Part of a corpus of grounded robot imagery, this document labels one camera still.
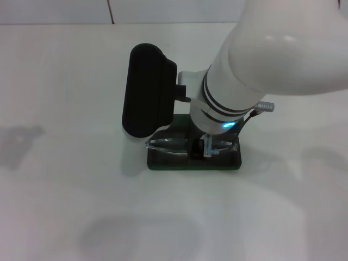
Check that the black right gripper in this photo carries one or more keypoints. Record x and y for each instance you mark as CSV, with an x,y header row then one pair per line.
x,y
195,137

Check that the green glasses case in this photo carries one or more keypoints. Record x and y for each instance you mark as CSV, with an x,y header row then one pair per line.
x,y
168,161

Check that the clear plastic glasses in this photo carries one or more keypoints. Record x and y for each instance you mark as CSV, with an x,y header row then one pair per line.
x,y
168,142

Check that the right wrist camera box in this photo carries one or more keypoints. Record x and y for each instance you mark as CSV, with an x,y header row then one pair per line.
x,y
146,89

